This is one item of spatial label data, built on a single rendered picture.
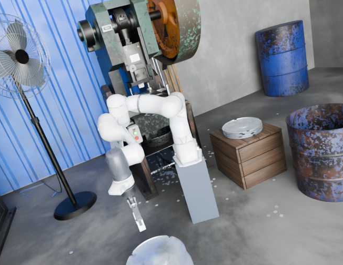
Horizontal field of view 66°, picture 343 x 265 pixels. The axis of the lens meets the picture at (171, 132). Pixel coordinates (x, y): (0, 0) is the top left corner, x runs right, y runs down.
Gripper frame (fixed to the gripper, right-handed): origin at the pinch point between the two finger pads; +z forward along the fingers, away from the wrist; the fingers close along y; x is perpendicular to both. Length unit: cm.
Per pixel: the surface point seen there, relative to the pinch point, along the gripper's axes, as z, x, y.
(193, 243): 37.1, -25.0, 11.0
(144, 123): -22, -33, 83
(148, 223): 37, -6, 47
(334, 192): 29, -109, -14
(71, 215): 35, 47, 100
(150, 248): 13.9, -0.2, -4.5
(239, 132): -4, -87, 41
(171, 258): 14.0, -7.0, -16.4
